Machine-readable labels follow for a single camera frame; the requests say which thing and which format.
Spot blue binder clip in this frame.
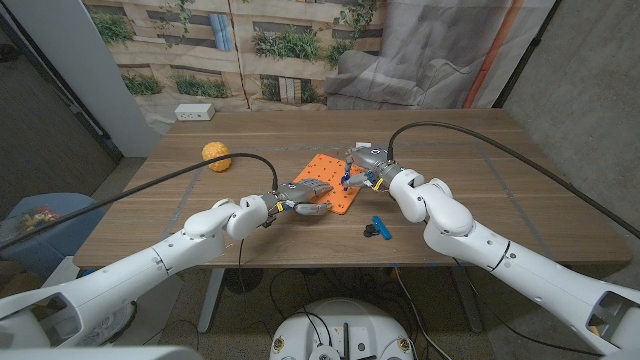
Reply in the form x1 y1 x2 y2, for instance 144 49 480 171
363 215 393 241

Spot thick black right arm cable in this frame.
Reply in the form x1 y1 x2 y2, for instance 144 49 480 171
387 120 640 241

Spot grey table leg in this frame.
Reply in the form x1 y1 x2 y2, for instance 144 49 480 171
449 264 485 334

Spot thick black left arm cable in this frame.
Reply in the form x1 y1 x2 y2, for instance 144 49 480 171
0 152 280 250

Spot printed fabric backdrop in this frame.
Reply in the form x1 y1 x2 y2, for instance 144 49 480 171
82 0 559 135

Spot black round floor disc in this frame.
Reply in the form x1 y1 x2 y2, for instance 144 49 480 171
223 268 265 295

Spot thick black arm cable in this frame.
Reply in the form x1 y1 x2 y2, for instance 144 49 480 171
0 152 280 250
387 120 640 241

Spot white power strip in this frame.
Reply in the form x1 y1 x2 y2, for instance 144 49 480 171
173 102 216 122

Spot blue-grey stool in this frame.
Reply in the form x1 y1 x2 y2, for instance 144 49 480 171
0 192 107 279

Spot white robot torso edge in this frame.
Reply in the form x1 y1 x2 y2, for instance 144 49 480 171
0 345 204 360

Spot yellow bumpy ball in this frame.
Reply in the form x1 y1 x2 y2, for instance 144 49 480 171
200 141 233 173

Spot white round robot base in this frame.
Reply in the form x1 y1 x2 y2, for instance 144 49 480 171
269 298 416 360

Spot bag of colourful toys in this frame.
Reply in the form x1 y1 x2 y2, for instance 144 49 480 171
0 203 59 241

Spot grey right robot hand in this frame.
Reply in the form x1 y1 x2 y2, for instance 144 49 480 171
341 146 404 192

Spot grey floor cable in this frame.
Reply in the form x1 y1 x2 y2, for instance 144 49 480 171
393 267 445 360

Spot orange peg board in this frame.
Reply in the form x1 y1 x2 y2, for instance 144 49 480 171
293 153 367 216

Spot white table leg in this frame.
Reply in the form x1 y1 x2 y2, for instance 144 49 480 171
197 268 226 335

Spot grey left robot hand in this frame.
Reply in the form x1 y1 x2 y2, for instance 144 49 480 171
273 178 335 217

